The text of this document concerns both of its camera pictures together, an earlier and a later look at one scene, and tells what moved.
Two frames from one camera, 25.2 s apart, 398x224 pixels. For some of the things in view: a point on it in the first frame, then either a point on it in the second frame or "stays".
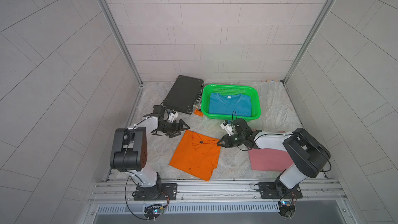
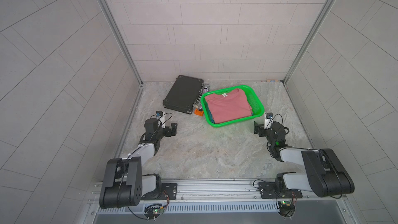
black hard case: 184,94 stays
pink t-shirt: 269,159 → 229,106
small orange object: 197,112 stays
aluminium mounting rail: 190,191 stays
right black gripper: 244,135 → 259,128
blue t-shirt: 226,104 → 209,111
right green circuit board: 287,208 stays
